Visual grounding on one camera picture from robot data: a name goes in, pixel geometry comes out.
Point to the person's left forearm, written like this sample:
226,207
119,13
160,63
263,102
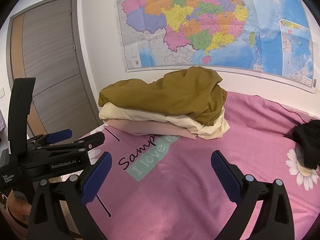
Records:
12,227

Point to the pink daisy print blanket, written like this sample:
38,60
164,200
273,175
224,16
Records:
200,180

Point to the lavender cloth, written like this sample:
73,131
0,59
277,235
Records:
2,121

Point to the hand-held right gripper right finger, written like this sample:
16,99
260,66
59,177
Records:
226,177

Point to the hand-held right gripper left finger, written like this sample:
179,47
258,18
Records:
97,177

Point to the olive brown jacket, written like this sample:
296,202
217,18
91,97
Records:
162,95

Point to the pale pink garment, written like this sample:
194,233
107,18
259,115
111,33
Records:
150,127

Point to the colourful wall map poster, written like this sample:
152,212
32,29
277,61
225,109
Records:
212,25

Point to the person's left hand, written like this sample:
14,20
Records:
21,205

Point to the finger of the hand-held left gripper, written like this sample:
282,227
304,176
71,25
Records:
92,140
60,133

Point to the cream garment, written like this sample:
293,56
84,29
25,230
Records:
120,113

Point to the grey wooden door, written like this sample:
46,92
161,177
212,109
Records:
50,55

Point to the small white wall plate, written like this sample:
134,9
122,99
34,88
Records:
2,92

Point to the black garment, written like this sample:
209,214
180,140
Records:
307,140

